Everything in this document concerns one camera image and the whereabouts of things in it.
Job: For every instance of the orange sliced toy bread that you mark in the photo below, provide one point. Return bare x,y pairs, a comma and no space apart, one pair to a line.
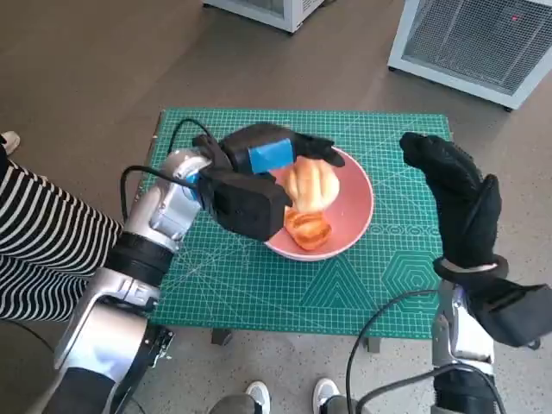
310,233

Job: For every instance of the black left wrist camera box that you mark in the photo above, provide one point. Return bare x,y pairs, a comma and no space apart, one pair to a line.
246,207

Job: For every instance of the green cutting mat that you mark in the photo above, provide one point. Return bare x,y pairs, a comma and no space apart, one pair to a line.
259,293

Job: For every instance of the black table bracket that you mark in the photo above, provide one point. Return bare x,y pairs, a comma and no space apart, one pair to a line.
222,337
374,346

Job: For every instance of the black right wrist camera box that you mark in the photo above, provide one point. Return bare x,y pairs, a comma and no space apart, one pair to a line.
513,315

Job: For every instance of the pink bowl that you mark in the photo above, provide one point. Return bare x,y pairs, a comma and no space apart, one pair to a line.
353,207

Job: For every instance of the round scored toy bun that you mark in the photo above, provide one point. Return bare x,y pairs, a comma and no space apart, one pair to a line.
315,185

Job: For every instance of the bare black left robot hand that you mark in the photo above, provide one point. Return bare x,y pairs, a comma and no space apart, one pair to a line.
271,153

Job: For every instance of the white glass-top cabinet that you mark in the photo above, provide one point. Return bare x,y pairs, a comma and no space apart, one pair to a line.
267,10

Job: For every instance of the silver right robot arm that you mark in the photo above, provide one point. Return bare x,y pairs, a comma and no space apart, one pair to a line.
448,328

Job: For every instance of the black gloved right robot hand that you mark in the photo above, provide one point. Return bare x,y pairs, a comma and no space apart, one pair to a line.
466,215

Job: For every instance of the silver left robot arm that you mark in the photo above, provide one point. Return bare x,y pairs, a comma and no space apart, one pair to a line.
172,207

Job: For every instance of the white mesh cabinet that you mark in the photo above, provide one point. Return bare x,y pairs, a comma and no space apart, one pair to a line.
470,39

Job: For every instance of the person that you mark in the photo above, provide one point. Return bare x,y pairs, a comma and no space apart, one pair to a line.
43,241
259,397

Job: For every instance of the person's foot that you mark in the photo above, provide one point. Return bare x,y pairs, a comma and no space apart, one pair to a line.
10,141

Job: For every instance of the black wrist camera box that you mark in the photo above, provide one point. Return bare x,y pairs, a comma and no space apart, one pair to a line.
513,315
246,207

